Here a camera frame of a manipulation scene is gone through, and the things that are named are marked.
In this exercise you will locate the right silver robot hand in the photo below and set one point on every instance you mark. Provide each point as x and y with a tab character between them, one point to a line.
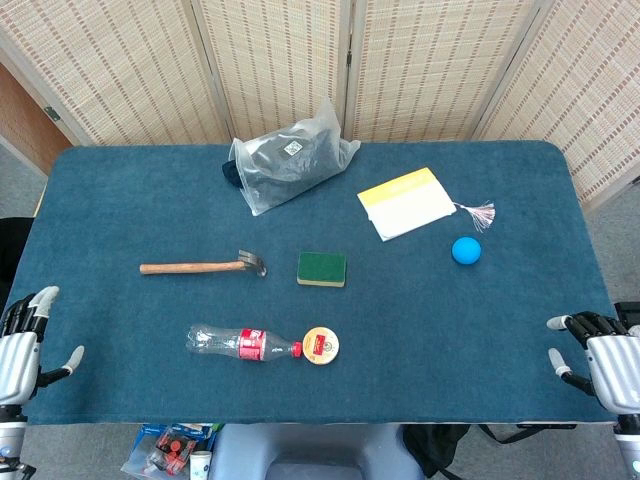
610	360

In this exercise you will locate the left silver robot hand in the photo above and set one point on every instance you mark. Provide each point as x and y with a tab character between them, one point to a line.
19	356

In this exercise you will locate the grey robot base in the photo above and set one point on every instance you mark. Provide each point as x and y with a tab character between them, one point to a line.
310	452

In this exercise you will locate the green yellow scrub sponge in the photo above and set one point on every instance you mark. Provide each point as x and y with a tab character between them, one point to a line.
321	268

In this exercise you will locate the clear bag with red caps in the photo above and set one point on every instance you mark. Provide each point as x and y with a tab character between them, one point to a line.
167	447

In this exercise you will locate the blue ball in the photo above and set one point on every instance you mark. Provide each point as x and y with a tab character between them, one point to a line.
466	249

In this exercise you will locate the pink white tassel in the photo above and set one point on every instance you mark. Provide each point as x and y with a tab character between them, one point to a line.
481	215

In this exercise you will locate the white paper cup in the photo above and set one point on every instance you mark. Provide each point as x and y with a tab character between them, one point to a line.
201	465

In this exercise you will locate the empty cola plastic bottle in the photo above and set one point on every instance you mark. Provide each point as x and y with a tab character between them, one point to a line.
240	343

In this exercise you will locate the metal door hinge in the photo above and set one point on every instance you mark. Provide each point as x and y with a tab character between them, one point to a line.
51	113

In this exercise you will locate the yellow white booklet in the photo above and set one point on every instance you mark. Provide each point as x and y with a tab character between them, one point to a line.
407	202

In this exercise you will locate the round yellow red tin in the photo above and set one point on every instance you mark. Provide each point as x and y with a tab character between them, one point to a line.
321	345

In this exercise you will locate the blue table cloth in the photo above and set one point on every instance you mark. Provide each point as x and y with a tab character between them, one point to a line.
320	310

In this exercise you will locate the plastic bag with dark cloth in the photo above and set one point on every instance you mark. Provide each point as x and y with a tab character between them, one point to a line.
287	167

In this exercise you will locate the woven folding screen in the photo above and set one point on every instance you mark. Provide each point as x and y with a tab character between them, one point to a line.
320	65

